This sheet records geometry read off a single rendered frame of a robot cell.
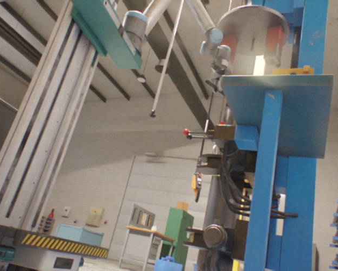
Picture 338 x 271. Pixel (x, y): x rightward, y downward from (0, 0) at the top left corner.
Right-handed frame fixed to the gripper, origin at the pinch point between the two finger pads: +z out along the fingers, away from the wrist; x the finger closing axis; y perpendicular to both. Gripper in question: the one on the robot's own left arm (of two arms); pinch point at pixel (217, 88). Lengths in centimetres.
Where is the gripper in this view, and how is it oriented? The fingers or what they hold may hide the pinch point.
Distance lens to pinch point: 235.6
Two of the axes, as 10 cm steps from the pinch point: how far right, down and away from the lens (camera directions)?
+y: 7.1, 4.0, 5.8
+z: -2.1, 9.1, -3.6
